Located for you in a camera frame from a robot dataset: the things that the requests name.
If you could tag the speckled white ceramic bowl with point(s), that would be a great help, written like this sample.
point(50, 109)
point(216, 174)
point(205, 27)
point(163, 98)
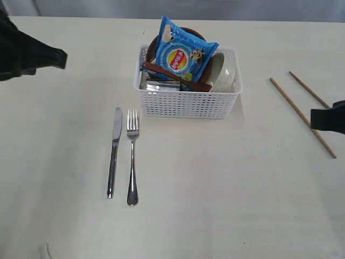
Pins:
point(223, 73)

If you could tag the blue Lay's chips bag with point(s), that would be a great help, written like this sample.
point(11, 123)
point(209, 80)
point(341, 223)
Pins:
point(181, 53)

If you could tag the silver metal fork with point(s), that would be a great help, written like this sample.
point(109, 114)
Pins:
point(132, 134)

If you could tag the brown wooden spoon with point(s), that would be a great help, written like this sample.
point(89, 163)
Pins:
point(198, 87)

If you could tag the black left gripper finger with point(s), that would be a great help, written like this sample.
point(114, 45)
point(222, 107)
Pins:
point(329, 119)

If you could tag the silver table knife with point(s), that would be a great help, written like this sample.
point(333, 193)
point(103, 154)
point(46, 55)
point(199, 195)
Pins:
point(117, 129)

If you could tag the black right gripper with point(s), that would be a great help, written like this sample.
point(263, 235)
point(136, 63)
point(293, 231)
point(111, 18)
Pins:
point(22, 54)

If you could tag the brown round plate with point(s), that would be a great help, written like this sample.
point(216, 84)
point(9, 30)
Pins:
point(153, 47)

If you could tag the white perforated plastic basket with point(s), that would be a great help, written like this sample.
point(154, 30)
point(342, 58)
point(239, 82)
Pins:
point(203, 105)

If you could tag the wooden chopstick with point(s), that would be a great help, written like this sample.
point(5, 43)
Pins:
point(304, 118)
point(309, 90)

